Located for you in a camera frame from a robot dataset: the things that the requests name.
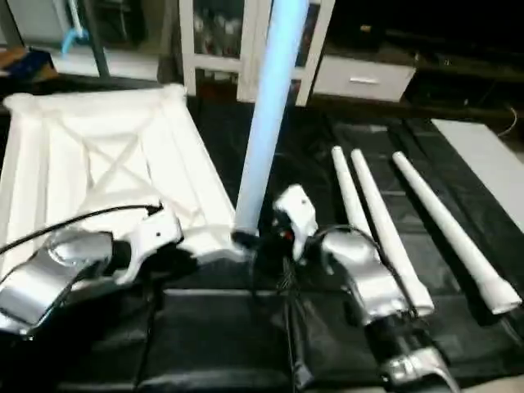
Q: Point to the white glass door cabinet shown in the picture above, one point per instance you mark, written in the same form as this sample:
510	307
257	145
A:
237	45

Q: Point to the black work mat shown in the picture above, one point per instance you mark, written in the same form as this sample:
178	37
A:
221	344

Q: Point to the white plastic table top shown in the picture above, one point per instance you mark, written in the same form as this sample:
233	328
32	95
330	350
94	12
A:
106	155

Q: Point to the brown cardboard box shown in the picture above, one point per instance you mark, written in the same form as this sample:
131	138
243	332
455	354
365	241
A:
24	61

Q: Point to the grey vertical metal pole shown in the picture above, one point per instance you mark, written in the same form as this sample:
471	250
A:
97	37

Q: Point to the light blue plastic object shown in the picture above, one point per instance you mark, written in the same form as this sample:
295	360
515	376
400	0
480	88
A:
75	33

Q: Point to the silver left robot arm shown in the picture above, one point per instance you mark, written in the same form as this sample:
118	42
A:
49	274

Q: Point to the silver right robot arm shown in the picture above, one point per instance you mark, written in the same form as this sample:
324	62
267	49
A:
368	278

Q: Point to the white drawer unit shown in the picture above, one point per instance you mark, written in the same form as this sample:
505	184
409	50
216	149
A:
360	78

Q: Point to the white plastic table leg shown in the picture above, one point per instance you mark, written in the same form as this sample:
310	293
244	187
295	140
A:
348	184
450	229
270	106
385	229

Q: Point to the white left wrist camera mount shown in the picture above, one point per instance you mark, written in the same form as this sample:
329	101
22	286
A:
151	237

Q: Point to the white flat board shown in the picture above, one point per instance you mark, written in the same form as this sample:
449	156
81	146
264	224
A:
483	155

